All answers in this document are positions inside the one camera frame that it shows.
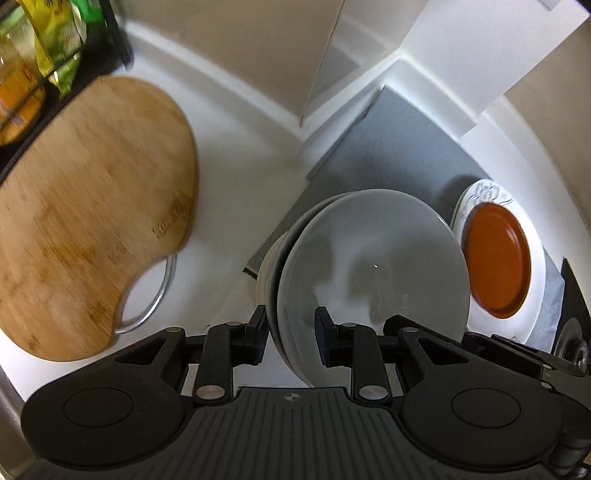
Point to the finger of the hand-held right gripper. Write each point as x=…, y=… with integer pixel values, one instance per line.
x=517, y=353

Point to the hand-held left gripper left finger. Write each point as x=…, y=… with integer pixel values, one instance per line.
x=254, y=341

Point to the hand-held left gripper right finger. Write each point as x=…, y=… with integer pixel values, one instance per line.
x=328, y=341

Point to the plain cream bowl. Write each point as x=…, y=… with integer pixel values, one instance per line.
x=369, y=240
x=268, y=267

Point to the brown round plate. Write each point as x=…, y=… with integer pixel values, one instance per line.
x=498, y=263

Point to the white square floral plate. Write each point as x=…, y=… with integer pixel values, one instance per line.
x=489, y=194

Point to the steel gas burner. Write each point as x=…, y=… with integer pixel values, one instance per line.
x=577, y=346

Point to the black glass gas stove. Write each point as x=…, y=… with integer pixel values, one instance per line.
x=577, y=295

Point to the grey counter mat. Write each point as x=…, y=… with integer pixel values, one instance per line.
x=392, y=152

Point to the round wooden cutting board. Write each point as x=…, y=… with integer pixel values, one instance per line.
x=92, y=207

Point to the cooking oil bottle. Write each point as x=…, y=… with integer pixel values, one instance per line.
x=18, y=101

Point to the yellow green snack packet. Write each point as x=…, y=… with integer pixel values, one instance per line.
x=51, y=41

